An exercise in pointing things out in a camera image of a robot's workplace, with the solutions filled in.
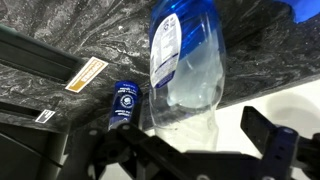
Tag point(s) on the large blue dish soap bottle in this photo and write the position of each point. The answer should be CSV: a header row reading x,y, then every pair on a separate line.
x,y
187,72

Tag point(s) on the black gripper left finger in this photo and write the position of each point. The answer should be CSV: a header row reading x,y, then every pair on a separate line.
x,y
141,156

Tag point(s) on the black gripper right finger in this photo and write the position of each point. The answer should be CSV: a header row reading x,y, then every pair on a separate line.
x,y
277,145

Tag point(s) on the small blue soap bottle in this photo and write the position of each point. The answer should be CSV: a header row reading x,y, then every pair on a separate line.
x,y
124,100

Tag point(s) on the blue sponge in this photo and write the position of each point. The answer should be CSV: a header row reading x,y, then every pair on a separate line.
x,y
303,10

